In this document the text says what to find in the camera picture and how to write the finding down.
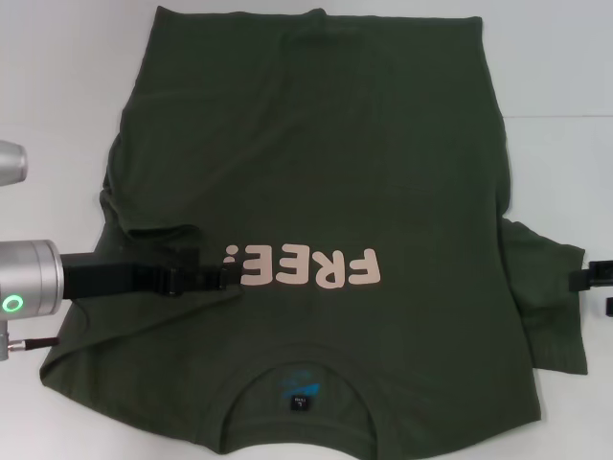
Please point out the dark green FREE t-shirt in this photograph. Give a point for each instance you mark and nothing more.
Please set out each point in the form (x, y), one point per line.
(325, 167)

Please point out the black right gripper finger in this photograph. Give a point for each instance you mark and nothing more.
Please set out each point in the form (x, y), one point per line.
(596, 277)
(609, 306)

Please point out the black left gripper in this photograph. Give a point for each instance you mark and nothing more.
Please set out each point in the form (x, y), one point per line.
(115, 278)

